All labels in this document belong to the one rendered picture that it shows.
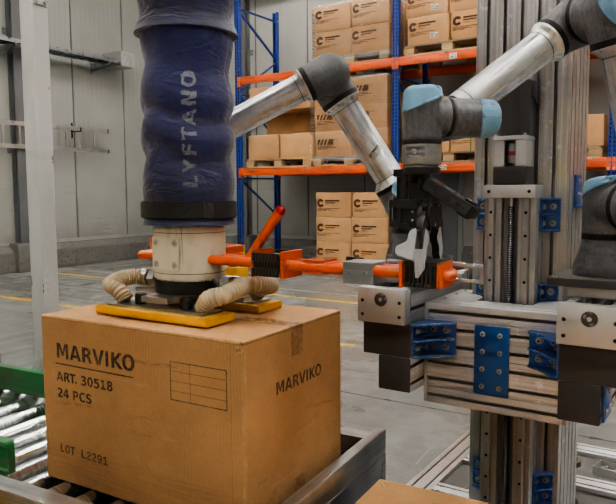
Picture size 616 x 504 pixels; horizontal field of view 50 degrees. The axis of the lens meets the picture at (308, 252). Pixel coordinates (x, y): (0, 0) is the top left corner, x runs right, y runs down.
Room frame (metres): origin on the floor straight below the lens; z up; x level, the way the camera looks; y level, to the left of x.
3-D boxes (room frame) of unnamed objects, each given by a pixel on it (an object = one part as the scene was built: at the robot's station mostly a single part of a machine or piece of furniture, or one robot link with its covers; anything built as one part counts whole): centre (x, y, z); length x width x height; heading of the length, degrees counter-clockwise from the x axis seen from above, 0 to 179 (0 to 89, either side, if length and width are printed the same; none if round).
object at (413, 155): (1.29, -0.22, 1.30); 0.08 x 0.08 x 0.05
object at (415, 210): (1.29, -0.21, 1.22); 0.09 x 0.08 x 0.12; 59
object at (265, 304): (1.67, 0.23, 0.98); 0.34 x 0.10 x 0.05; 59
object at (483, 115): (1.33, -0.31, 1.38); 0.11 x 0.11 x 0.08; 15
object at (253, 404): (1.58, 0.28, 0.75); 0.60 x 0.40 x 0.40; 59
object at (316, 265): (1.59, 0.05, 1.08); 0.93 x 0.30 x 0.04; 59
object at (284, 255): (1.46, 0.07, 1.08); 0.10 x 0.08 x 0.06; 149
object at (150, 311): (1.50, 0.33, 0.98); 0.34 x 0.10 x 0.05; 59
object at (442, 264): (1.27, -0.23, 1.08); 0.08 x 0.07 x 0.05; 59
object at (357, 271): (1.35, -0.12, 1.07); 0.07 x 0.07 x 0.04; 59
